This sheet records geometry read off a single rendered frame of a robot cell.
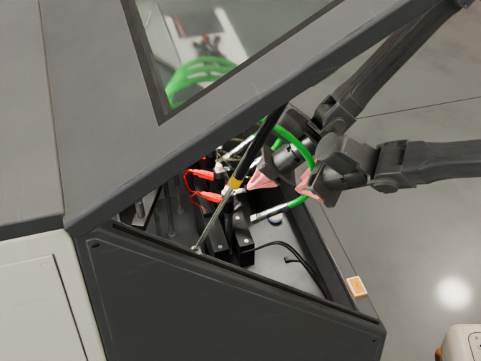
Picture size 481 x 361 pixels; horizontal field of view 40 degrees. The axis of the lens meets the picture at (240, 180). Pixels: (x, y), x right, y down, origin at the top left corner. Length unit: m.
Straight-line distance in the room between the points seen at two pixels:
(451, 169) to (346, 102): 0.35
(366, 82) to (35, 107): 0.66
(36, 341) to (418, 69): 3.15
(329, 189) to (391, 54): 0.31
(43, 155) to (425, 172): 0.61
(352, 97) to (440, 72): 2.62
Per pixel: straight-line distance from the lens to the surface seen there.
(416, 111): 3.65
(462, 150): 1.09
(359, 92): 1.39
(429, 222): 3.05
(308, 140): 1.39
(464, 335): 2.36
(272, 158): 1.43
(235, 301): 1.20
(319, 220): 1.66
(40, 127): 1.11
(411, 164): 1.13
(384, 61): 1.39
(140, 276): 1.08
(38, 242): 0.99
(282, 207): 1.38
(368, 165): 1.18
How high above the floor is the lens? 2.16
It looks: 44 degrees down
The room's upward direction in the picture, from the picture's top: 1 degrees counter-clockwise
